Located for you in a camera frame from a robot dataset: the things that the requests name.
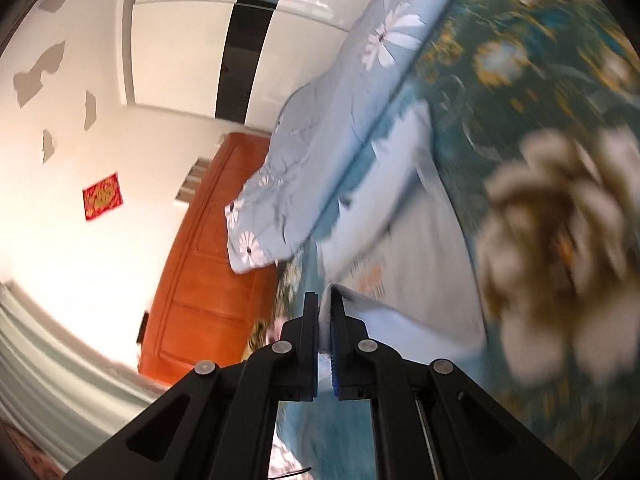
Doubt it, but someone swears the white glossy wardrobe black stripe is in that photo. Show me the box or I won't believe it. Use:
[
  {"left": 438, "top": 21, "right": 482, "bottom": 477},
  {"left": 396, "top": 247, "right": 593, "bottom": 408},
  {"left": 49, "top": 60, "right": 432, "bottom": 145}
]
[{"left": 122, "top": 0, "right": 397, "bottom": 136}]

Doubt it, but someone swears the light blue floral quilt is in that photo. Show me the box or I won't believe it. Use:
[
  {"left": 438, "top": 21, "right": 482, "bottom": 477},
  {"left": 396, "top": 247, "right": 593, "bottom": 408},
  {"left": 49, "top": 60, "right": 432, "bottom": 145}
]
[{"left": 225, "top": 0, "right": 474, "bottom": 276}]

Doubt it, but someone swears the light blue shirt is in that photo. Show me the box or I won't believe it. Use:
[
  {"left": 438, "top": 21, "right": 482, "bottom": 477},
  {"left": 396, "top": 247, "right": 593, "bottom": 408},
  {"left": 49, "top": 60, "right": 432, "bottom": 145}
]
[{"left": 317, "top": 100, "right": 489, "bottom": 361}]

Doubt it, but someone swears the grey bedside object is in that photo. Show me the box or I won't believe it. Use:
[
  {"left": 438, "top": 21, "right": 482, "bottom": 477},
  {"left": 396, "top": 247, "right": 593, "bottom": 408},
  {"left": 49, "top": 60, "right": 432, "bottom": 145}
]
[{"left": 175, "top": 157, "right": 211, "bottom": 206}]

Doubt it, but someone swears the teal floral blanket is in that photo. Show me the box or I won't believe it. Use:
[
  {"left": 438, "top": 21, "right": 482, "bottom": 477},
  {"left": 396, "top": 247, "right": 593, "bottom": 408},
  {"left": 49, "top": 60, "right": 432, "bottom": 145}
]
[{"left": 245, "top": 0, "right": 640, "bottom": 480}]

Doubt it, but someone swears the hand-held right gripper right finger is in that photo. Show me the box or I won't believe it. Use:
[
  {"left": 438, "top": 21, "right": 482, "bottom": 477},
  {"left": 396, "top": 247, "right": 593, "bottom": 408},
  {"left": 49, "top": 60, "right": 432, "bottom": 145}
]
[{"left": 328, "top": 294, "right": 584, "bottom": 480}]

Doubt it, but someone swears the orange wooden headboard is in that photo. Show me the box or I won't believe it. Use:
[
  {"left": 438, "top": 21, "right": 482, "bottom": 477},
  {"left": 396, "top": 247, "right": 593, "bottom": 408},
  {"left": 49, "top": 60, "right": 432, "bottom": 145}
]
[{"left": 137, "top": 132, "right": 282, "bottom": 389}]

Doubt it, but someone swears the pale green curtain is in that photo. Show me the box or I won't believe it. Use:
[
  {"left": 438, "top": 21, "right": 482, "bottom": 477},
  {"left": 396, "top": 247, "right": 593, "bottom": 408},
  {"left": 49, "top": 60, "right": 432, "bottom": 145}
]
[{"left": 0, "top": 280, "right": 162, "bottom": 477}]

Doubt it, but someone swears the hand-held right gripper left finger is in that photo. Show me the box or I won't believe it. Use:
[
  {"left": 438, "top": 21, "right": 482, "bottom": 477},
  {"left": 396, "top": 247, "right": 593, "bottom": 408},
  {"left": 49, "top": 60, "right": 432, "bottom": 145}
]
[{"left": 64, "top": 291, "right": 320, "bottom": 480}]

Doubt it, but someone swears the red wall decoration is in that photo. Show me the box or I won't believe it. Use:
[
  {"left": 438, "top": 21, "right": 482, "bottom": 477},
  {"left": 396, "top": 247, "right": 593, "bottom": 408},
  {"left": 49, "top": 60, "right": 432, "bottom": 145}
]
[{"left": 82, "top": 171, "right": 124, "bottom": 222}]

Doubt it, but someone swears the red patterned rug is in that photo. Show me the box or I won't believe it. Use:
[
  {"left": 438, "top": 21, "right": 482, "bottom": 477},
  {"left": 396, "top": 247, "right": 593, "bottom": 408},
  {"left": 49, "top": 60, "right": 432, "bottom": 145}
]
[{"left": 0, "top": 420, "right": 67, "bottom": 480}]

